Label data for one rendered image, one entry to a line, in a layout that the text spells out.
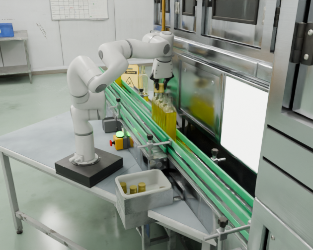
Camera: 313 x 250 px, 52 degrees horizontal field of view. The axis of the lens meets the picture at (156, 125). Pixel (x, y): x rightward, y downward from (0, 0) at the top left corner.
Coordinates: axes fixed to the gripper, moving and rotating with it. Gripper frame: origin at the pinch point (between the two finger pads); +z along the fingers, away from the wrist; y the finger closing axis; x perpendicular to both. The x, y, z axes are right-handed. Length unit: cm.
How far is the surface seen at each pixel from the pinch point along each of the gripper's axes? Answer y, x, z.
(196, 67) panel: -13.0, 11.0, -14.9
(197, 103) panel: -13.2, 18.6, 0.9
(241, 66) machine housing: -14, 44, -31
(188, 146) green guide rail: -4.0, 33.3, 14.9
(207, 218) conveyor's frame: 5, 72, 17
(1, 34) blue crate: 123, -485, 155
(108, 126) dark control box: 21, -31, 47
